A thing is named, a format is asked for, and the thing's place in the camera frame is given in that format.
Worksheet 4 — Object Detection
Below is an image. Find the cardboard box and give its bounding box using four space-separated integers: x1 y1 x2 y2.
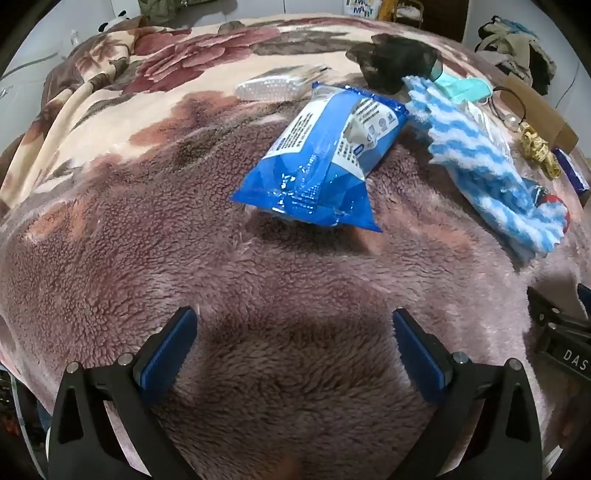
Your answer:
501 74 580 153

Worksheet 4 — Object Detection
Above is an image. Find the teal face mask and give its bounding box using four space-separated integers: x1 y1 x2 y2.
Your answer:
431 65 492 104

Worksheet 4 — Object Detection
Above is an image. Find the pile of clothes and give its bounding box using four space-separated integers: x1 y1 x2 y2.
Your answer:
475 16 557 95

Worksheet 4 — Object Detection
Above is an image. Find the blue wet wipes packet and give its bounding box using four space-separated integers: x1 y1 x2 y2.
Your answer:
231 82 409 233

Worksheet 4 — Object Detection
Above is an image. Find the black hair tie with bead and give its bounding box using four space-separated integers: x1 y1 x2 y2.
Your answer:
489 85 529 134

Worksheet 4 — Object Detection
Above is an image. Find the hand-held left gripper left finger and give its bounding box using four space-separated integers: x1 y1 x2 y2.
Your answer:
48 305 199 480

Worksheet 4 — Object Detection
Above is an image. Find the wire basket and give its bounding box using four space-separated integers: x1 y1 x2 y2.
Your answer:
392 0 426 28

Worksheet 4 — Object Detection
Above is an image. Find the gold scrunchie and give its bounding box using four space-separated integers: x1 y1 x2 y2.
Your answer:
517 122 561 178

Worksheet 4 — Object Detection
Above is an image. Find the panda plush toy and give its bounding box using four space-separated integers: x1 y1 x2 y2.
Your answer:
95 11 148 35

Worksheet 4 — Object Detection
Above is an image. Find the floral fleece blanket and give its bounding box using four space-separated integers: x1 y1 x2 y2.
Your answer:
0 16 591 480

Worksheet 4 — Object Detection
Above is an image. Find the olive green jacket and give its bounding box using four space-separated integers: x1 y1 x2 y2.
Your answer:
139 0 208 21

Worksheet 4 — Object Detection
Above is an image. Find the colourful printed sign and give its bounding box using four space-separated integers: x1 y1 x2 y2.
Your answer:
342 0 384 19

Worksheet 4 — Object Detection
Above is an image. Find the blue white striped cloth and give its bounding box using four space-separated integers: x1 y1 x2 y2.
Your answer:
402 76 570 264

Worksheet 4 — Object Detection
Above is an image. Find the clear cotton swab packet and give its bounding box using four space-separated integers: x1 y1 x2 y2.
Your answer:
235 65 331 101

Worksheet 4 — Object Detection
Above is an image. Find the black organza scrunchie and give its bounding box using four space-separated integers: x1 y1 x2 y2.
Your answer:
346 34 441 90

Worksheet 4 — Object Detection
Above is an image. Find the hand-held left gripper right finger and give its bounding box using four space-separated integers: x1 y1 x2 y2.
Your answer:
392 308 543 480

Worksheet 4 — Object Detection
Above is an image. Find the blue tissue packet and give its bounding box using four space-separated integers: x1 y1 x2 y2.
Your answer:
551 148 591 195

